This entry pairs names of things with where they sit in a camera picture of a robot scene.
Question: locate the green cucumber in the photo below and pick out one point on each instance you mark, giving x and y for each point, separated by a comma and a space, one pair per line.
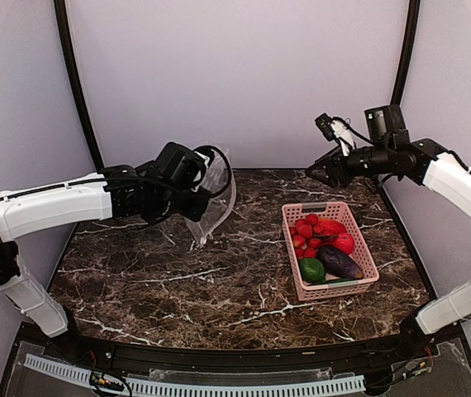
338, 281

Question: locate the left black frame post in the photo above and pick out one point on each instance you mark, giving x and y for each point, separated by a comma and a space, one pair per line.
70, 63

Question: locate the clear zip top bag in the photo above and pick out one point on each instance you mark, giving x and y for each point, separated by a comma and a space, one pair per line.
219, 180

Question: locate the purple eggplant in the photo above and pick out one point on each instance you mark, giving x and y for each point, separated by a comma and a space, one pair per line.
337, 263

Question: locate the white slotted cable duct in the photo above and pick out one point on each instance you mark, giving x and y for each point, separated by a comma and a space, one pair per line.
94, 380

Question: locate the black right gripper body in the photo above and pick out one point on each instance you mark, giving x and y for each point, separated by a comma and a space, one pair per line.
378, 163

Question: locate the red orange mango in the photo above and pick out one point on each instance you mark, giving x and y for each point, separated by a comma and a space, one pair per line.
329, 227

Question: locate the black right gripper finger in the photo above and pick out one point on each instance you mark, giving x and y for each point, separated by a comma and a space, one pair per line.
327, 176
329, 159

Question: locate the red lychee bunch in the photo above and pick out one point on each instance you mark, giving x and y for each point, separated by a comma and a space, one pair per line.
308, 235

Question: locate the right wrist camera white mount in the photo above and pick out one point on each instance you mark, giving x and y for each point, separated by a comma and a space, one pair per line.
333, 129

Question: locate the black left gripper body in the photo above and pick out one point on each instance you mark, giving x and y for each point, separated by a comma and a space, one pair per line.
176, 203

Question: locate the right black frame post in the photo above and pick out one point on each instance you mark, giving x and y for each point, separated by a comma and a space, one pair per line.
409, 36

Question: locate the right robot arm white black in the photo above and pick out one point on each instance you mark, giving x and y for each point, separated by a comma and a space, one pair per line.
428, 164

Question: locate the pink perforated plastic basket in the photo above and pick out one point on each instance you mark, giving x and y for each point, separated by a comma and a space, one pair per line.
340, 212

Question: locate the green lime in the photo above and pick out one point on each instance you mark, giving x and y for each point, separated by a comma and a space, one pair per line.
312, 271

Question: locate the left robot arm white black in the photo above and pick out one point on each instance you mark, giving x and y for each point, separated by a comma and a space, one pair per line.
115, 192

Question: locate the black frame post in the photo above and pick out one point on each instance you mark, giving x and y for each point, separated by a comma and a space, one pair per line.
409, 36
70, 63

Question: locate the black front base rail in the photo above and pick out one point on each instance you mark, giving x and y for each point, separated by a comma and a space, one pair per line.
440, 366

